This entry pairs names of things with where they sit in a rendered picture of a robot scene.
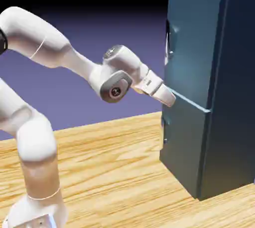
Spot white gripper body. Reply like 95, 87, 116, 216
151, 83, 177, 108

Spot dark teal cabinet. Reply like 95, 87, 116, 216
159, 0, 255, 202

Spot short curved metal handle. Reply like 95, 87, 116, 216
161, 117, 168, 146

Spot long curved metal handle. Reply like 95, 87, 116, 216
164, 19, 174, 66

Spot teal cabinet door with long handle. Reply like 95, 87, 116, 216
164, 0, 229, 111

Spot teal cabinet door with short handle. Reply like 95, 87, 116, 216
159, 90, 211, 200

